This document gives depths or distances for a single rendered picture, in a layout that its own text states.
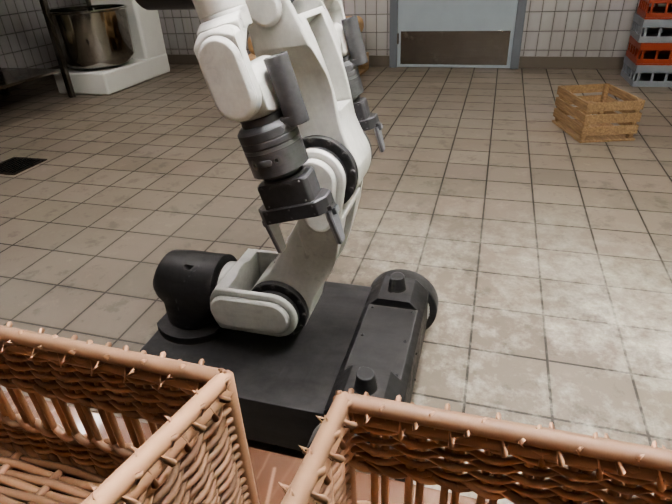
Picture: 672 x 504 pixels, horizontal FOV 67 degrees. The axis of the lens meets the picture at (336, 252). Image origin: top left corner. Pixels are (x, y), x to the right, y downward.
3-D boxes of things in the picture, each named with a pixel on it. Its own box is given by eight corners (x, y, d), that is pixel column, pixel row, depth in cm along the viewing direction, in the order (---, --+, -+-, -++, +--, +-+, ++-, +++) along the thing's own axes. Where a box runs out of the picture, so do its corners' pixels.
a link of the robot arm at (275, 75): (233, 159, 73) (200, 81, 68) (264, 134, 82) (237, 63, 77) (301, 143, 69) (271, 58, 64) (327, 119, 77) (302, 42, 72)
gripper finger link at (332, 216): (336, 246, 80) (324, 212, 77) (341, 237, 82) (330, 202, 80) (345, 245, 79) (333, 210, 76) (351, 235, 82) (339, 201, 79)
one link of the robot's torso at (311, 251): (234, 329, 114) (283, 138, 87) (268, 280, 131) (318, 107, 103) (297, 357, 113) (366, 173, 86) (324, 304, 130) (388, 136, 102)
